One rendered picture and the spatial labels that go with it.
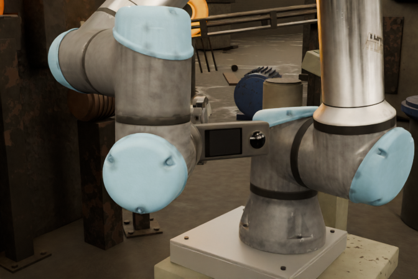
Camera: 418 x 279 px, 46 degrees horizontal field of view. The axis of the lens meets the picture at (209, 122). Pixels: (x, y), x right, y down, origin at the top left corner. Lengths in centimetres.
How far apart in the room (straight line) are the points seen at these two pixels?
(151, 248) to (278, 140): 89
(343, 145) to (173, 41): 33
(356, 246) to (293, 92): 62
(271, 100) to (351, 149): 78
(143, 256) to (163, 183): 110
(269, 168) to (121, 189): 39
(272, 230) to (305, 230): 5
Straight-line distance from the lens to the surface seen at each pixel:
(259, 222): 82
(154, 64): 45
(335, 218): 152
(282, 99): 145
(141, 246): 160
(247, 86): 313
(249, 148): 64
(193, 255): 84
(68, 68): 57
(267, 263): 79
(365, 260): 92
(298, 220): 82
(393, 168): 72
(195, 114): 65
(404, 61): 342
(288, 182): 80
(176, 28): 46
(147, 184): 45
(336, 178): 72
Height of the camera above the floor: 72
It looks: 13 degrees down
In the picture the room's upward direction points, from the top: straight up
